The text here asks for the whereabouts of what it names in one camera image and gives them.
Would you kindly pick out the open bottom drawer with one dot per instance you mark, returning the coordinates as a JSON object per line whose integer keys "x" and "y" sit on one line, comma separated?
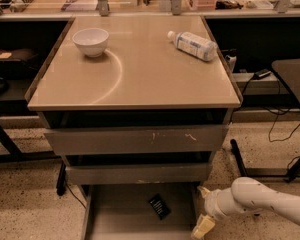
{"x": 122, "y": 212}

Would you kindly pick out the white ceramic bowl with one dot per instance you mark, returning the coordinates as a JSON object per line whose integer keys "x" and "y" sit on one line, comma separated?
{"x": 91, "y": 42}

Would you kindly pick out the dark blue rxbar wrapper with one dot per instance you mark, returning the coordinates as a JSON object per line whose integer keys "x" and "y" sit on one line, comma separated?
{"x": 159, "y": 206}

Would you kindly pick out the clear plastic water bottle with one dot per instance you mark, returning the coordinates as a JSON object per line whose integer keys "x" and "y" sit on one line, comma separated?
{"x": 199, "y": 47}

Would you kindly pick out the grey drawer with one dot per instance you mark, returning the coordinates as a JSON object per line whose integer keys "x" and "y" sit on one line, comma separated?
{"x": 138, "y": 174}
{"x": 134, "y": 140}

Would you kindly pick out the black left desk leg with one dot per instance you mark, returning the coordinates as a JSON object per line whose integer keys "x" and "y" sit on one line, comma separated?
{"x": 16, "y": 155}

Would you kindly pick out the black phone device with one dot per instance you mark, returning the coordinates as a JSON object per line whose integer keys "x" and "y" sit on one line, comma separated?
{"x": 261, "y": 74}

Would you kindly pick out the black table leg bar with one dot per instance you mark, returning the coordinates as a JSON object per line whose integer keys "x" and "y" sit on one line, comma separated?
{"x": 236, "y": 152}

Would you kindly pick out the grey middle drawer front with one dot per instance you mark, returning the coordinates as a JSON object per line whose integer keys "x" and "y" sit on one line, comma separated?
{"x": 138, "y": 174}

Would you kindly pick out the grey drawer cabinet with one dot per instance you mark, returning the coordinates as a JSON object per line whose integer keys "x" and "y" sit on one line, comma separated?
{"x": 140, "y": 80}

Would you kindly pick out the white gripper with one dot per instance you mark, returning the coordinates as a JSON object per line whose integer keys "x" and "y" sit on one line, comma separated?
{"x": 212, "y": 202}

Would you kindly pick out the grey top drawer front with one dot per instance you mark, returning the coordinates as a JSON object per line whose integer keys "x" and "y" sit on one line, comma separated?
{"x": 134, "y": 140}

